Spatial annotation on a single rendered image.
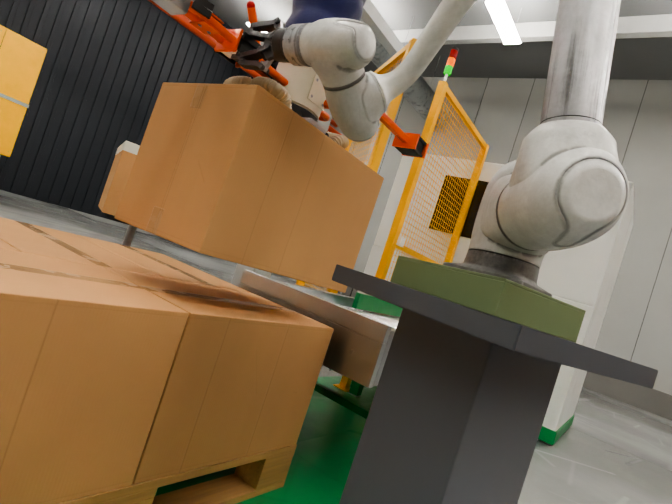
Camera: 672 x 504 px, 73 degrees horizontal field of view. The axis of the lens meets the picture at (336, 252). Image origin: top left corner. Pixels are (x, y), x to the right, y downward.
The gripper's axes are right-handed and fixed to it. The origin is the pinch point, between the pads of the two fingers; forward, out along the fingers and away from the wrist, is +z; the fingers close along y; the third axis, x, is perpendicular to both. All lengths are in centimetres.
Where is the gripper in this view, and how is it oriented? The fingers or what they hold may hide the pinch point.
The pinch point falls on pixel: (236, 46)
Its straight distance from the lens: 131.5
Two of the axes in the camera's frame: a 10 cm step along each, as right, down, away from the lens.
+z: -7.8, -2.5, 5.7
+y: -3.2, 9.5, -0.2
